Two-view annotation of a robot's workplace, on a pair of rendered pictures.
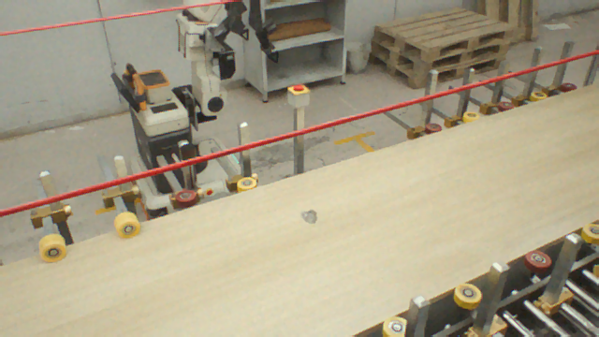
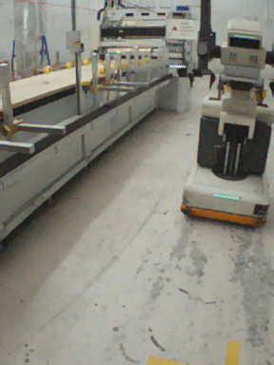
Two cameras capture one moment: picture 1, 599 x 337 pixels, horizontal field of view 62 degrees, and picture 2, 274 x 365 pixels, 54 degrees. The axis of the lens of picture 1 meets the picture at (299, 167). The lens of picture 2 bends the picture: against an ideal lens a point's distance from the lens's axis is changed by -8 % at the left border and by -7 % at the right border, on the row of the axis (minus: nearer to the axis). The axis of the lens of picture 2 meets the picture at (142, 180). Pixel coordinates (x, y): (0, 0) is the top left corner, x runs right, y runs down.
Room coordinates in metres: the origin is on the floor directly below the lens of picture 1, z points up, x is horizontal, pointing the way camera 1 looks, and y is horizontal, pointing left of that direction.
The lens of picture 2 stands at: (3.70, -1.10, 1.22)
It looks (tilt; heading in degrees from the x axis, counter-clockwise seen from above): 27 degrees down; 136
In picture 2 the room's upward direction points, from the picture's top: 1 degrees clockwise
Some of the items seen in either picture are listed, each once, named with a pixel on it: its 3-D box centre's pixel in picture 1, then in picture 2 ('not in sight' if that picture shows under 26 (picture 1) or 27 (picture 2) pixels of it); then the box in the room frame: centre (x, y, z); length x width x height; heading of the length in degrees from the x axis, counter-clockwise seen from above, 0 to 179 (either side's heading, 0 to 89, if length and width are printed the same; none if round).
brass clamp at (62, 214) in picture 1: (51, 214); not in sight; (1.44, 0.91, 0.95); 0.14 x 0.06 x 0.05; 118
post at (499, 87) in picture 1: (495, 101); not in sight; (2.51, -1.09, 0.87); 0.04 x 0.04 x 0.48; 28
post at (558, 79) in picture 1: (558, 80); not in sight; (2.75, -1.53, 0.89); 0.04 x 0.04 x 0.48; 28
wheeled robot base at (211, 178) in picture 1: (188, 180); (227, 186); (2.76, 0.75, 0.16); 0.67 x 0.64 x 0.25; 118
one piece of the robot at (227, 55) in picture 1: (217, 54); (241, 85); (2.90, 0.49, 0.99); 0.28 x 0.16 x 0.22; 28
